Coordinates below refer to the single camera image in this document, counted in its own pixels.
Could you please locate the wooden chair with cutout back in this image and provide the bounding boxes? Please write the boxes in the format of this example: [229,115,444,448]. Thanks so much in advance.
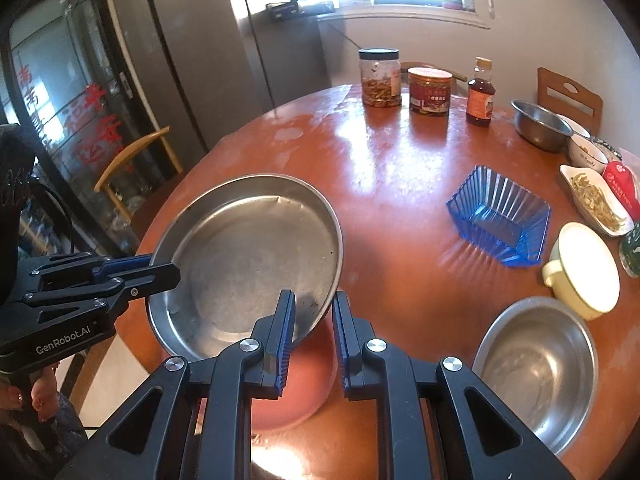
[536,66,604,136]

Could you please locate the green drink bottle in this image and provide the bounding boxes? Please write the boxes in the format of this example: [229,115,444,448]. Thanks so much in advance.
[619,222,640,278]

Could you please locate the glass door cabinet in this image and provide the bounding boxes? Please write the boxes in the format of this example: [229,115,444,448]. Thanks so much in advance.
[0,0,151,261]

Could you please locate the black cable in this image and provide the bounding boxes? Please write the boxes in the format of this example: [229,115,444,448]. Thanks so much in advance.
[30,180,78,257]

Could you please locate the cream white plate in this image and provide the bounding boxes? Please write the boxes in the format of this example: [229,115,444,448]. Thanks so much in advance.
[542,222,621,322]

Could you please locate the person's left hand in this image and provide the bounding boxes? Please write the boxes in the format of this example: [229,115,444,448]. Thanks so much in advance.
[0,364,62,424]

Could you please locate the white dish of vegetables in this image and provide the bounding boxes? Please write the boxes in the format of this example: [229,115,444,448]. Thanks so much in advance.
[559,164,635,238]

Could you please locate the brown sauce bottle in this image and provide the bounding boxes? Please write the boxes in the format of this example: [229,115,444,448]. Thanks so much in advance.
[465,56,499,128]

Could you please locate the large steel plate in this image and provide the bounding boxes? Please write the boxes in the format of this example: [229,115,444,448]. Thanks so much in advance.
[146,174,345,363]

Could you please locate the grey refrigerator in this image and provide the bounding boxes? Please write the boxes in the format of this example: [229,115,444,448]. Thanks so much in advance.
[111,0,281,160]

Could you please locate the patterned bowl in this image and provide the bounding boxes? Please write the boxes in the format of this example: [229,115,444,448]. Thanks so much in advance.
[591,135,624,162]

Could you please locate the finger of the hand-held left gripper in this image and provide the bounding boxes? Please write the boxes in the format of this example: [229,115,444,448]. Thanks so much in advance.
[29,253,154,287]
[22,262,182,324]

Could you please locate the blue plastic square bowl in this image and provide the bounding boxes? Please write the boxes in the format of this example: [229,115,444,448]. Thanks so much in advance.
[446,164,552,267]

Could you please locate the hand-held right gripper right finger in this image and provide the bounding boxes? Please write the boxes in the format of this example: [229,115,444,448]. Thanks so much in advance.
[331,290,576,480]

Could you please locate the red can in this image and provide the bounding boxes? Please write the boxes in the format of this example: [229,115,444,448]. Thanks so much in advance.
[407,66,454,118]

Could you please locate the clear plastic jar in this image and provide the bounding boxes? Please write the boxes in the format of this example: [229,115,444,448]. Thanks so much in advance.
[358,48,403,109]

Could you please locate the white printed bowl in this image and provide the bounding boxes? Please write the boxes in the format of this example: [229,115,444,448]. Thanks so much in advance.
[567,132,610,169]

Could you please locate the red packet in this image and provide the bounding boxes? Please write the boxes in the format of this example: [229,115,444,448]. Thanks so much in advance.
[601,159,640,221]

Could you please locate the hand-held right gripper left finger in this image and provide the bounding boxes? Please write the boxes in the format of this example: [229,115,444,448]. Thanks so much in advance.
[55,289,298,480]

